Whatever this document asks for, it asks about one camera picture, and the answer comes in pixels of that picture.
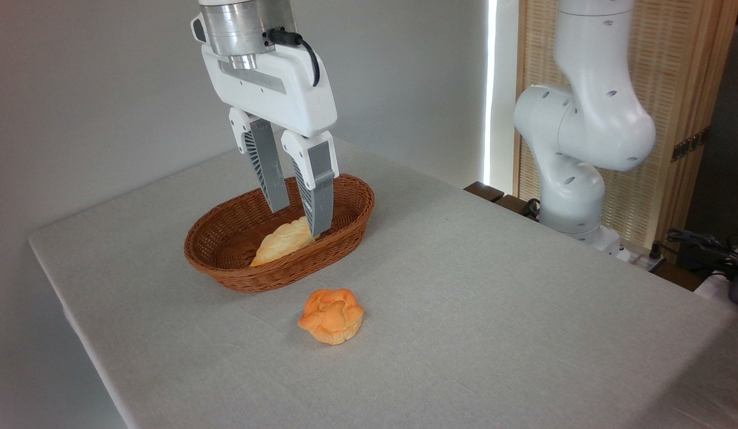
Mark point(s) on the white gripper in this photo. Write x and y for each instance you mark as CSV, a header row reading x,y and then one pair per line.
x,y
285,89

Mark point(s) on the long pale bread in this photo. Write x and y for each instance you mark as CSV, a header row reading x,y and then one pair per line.
x,y
279,242

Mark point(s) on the round orange bread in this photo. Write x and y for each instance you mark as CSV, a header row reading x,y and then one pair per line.
x,y
333,319

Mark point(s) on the brown wicker basket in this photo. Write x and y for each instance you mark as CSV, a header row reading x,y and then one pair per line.
x,y
285,273

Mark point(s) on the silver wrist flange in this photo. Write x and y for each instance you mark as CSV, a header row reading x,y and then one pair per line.
x,y
234,30

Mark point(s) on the grey tablecloth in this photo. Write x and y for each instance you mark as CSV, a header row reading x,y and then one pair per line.
x,y
494,298

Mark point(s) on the white power strip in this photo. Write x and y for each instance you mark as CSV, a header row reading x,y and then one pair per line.
x,y
642,261

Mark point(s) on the wooden slatted screen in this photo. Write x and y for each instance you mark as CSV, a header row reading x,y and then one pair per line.
x,y
672,59

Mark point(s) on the black screen hinge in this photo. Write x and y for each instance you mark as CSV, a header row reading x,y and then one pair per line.
x,y
690,145

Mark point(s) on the dark wooden mount table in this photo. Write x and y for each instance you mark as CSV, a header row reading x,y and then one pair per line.
x,y
485,190

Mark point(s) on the white window frame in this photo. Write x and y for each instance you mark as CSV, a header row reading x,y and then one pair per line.
x,y
503,89

